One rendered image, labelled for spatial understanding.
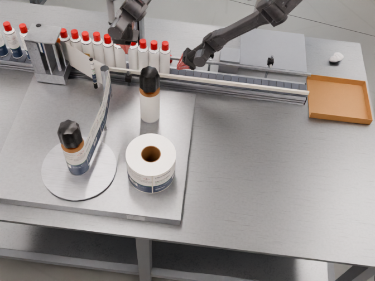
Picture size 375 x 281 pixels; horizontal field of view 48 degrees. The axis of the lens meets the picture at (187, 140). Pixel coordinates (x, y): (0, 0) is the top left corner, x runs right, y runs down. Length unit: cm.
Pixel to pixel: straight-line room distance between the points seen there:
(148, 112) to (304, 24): 242
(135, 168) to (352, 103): 120
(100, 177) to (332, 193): 100
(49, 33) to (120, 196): 78
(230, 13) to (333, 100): 191
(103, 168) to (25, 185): 32
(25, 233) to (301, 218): 146
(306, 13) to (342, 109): 202
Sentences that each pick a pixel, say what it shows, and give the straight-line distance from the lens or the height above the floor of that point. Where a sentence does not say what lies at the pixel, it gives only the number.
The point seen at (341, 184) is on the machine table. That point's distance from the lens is 201.
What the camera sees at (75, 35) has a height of 107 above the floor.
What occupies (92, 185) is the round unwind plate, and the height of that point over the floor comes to 89.
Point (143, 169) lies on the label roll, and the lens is 165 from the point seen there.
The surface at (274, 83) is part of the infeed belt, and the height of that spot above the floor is 88.
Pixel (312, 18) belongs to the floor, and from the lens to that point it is 413.
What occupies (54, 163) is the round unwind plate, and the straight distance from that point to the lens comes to 186.
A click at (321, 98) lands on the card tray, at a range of 227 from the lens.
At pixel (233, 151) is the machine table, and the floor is 83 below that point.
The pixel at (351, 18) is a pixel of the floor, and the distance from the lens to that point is 428.
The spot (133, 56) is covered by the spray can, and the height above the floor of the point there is 99.
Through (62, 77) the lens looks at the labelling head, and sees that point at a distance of 210.
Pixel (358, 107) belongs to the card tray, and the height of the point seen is 83.
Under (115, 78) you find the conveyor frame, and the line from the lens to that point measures 217.
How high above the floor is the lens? 245
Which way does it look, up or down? 55 degrees down
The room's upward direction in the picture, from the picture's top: 6 degrees clockwise
